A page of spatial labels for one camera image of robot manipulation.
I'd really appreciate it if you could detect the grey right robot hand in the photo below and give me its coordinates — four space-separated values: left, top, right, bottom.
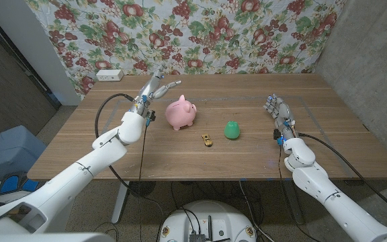
263 94 297 140

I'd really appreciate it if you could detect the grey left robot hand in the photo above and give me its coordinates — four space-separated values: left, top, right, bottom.
128 68 183 118

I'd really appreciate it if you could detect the pink plastic piggy bank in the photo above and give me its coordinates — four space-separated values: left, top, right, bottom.
165 94 198 131

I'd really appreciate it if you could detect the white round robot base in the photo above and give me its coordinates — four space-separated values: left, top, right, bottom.
159 200 257 242

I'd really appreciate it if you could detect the green plastic egg toy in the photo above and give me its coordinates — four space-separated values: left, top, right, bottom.
223 120 241 140

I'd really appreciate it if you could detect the yellow toy car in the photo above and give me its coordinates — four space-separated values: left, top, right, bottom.
201 133 214 148

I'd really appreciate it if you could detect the white power strip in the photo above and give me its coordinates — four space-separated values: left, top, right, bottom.
95 69 124 82

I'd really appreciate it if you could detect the floral fruit print backdrop cloth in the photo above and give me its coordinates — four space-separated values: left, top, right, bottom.
25 0 347 100

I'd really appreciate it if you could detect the black round floor disc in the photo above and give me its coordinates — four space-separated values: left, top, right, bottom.
128 180 157 198

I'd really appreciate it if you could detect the metal table leg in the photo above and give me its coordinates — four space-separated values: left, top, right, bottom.
111 180 130 225
282 179 304 225

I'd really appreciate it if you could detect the blue-grey plastic bin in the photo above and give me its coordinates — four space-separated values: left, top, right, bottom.
0 125 47 184

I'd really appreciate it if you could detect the blue and black foot pedal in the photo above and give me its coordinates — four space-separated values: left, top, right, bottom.
0 171 42 196

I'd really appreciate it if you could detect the white robot torso edge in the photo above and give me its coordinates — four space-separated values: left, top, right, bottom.
0 231 117 242

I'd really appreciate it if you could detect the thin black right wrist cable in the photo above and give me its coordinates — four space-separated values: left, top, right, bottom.
276 144 287 202

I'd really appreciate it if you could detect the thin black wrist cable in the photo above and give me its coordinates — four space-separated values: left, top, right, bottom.
138 124 147 242
276 144 287 202

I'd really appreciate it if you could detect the thin black left wrist cable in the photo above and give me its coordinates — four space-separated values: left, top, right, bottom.
138 124 147 242

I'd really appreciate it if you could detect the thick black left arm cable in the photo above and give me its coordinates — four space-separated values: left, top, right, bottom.
94 93 166 236

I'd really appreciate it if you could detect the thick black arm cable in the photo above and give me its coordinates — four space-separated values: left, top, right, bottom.
94 93 166 236
297 132 387 221

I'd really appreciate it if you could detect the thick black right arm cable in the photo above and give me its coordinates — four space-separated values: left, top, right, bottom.
297 132 387 221

